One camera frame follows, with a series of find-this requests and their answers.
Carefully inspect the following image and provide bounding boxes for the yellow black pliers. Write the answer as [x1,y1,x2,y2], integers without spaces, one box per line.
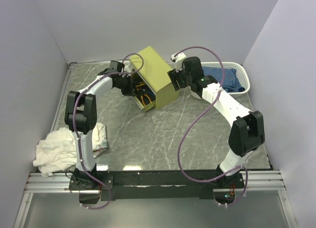
[140,93,152,106]

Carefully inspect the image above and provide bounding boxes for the white cloth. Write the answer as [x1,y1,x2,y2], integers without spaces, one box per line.
[33,123,107,178]

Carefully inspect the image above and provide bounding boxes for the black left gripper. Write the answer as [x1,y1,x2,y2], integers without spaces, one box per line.
[115,74,140,97]

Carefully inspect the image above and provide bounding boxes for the blue checkered cloth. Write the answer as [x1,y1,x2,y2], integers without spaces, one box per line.
[202,67,245,93]

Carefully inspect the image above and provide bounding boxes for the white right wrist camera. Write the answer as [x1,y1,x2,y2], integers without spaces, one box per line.
[170,52,187,71]

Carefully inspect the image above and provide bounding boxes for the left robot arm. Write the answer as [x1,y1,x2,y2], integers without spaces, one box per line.
[64,61,133,190]

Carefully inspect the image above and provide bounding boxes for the blue handled pliers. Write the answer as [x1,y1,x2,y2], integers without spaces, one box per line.
[138,88,155,96]

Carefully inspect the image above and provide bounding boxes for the green metal drawer cabinet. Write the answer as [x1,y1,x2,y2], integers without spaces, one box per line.
[129,46,179,112]

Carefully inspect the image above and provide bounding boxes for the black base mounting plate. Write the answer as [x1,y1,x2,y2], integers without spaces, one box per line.
[69,170,245,204]

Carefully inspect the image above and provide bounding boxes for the aluminium frame rail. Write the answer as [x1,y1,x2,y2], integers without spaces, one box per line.
[24,170,285,193]

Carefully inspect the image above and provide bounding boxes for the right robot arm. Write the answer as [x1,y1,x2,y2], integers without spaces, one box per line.
[168,53,265,188]

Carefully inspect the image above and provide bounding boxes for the white plastic basket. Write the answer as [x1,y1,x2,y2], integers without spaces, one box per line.
[202,62,250,98]

